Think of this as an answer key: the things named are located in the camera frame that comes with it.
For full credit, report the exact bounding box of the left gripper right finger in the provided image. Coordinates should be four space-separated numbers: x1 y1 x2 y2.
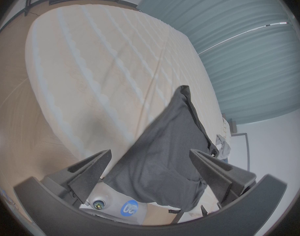
189 149 257 207

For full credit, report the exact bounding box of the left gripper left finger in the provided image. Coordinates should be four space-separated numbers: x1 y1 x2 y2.
43 149 113 203

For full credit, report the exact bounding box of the black T-shirt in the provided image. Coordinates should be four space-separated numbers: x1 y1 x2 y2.
104 85 220 212

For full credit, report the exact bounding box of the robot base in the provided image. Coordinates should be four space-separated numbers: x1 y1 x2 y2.
79 181 150 227

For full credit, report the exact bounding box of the pile of clothes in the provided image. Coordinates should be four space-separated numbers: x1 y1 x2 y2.
216 134 232 160

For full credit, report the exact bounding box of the bed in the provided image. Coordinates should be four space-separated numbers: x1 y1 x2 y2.
24 4 250 224

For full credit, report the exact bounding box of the blue-green curtain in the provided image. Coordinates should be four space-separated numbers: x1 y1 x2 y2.
136 0 294 55
198 22 300 125

